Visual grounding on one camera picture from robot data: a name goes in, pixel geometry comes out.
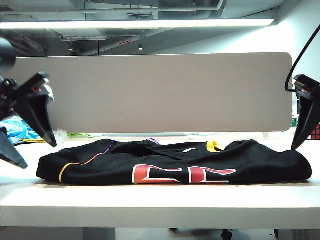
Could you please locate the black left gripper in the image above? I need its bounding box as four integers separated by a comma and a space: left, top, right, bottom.
0, 71, 58, 169

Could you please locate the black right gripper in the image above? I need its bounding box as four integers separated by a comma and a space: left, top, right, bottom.
290, 73, 320, 151

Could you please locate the black basketball jersey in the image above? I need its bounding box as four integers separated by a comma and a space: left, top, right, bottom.
36, 138, 313, 186

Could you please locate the blue patterned cloth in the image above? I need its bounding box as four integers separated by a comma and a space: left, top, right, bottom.
4, 117, 41, 146

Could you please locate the flat yellow item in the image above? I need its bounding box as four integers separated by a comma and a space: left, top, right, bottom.
21, 138, 48, 144

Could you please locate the Rubik's cube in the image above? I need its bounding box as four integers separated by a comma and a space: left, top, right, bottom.
310, 121, 320, 141

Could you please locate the grey ribbed cabinet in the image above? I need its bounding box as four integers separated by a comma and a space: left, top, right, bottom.
274, 228, 320, 240

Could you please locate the grey desk leg panel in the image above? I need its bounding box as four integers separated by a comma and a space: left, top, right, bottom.
82, 227, 116, 240

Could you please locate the black chair wheel base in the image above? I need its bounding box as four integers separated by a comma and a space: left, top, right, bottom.
169, 227, 233, 240

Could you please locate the taupe desk divider panel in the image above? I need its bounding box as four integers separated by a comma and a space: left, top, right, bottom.
9, 51, 293, 135

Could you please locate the long ceiling light strip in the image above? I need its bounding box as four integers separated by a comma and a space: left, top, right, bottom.
0, 18, 275, 30

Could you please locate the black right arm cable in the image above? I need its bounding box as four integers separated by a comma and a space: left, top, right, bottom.
283, 24, 320, 92

